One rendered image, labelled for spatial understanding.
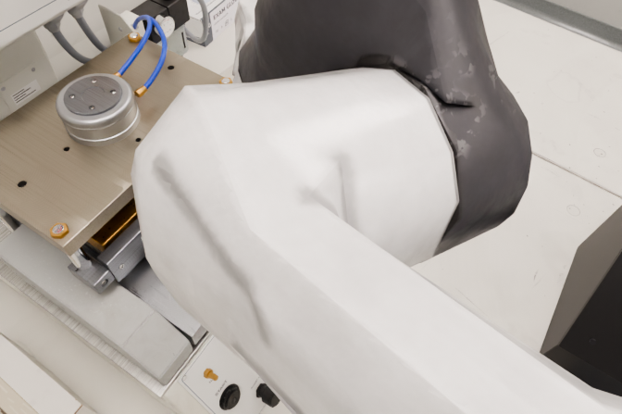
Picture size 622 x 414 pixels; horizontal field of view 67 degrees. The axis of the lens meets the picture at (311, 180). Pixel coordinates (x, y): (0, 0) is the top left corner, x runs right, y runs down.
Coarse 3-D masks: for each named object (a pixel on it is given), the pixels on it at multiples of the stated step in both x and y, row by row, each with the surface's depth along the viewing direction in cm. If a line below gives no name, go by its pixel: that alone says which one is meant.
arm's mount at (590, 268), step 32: (608, 224) 78; (576, 256) 86; (608, 256) 70; (576, 288) 76; (608, 288) 67; (576, 320) 68; (608, 320) 67; (544, 352) 74; (576, 352) 69; (608, 352) 67; (608, 384) 70
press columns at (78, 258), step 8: (0, 208) 55; (0, 216) 56; (8, 216) 56; (8, 224) 57; (16, 224) 58; (80, 248) 47; (72, 256) 47; (80, 256) 47; (80, 264) 48; (88, 264) 49
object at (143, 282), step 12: (144, 264) 58; (132, 276) 57; (144, 276) 57; (156, 276) 57; (132, 288) 56; (144, 288) 56; (156, 288) 56; (144, 300) 55; (156, 300) 55; (168, 300) 56; (168, 312) 55; (180, 312) 55; (180, 324) 54; (192, 324) 54; (192, 336) 53
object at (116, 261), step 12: (132, 228) 51; (120, 240) 50; (132, 240) 51; (108, 252) 49; (120, 252) 50; (132, 252) 52; (144, 252) 54; (72, 264) 50; (96, 264) 50; (108, 264) 49; (120, 264) 51; (132, 264) 53; (84, 276) 49; (96, 276) 49; (108, 276) 50; (120, 276) 52; (96, 288) 49
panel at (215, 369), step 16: (208, 352) 58; (224, 352) 60; (192, 368) 56; (208, 368) 58; (224, 368) 61; (240, 368) 63; (192, 384) 57; (208, 384) 59; (224, 384) 61; (240, 384) 64; (256, 384) 66; (208, 400) 59; (240, 400) 64; (256, 400) 67
